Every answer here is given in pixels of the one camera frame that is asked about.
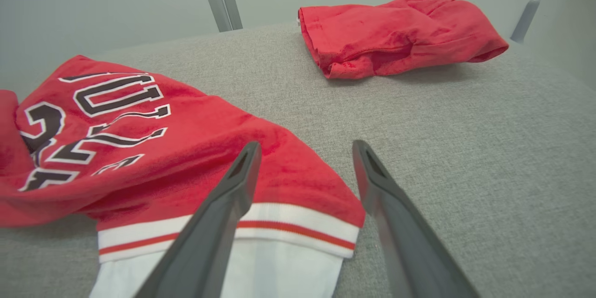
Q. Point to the red jersey with black print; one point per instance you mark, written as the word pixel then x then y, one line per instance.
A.
pixel 186 149

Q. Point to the red shorts with white trim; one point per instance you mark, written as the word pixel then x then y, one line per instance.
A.
pixel 396 32

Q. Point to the thin grey slanted rod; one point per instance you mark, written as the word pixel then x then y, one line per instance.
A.
pixel 526 18

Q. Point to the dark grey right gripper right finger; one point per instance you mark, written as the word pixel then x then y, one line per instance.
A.
pixel 405 247

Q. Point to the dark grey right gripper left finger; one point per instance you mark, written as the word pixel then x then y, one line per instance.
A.
pixel 205 242

